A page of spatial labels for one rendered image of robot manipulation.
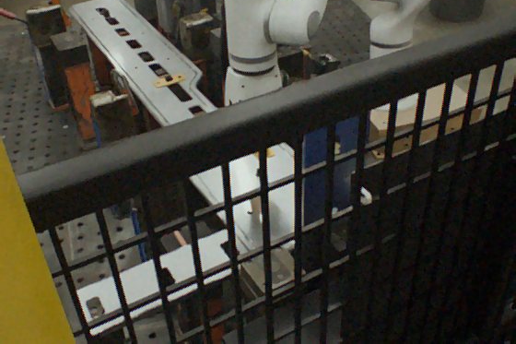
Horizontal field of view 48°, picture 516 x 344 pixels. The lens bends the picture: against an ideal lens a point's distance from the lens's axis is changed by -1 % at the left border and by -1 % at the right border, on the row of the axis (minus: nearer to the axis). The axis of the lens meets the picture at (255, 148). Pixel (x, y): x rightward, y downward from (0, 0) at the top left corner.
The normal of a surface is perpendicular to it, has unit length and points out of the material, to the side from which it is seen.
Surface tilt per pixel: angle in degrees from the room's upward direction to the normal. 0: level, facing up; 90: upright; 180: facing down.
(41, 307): 90
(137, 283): 0
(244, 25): 90
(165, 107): 0
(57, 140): 0
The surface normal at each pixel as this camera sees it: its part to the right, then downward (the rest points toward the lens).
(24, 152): -0.04, -0.81
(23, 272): 0.89, 0.23
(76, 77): 0.49, 0.49
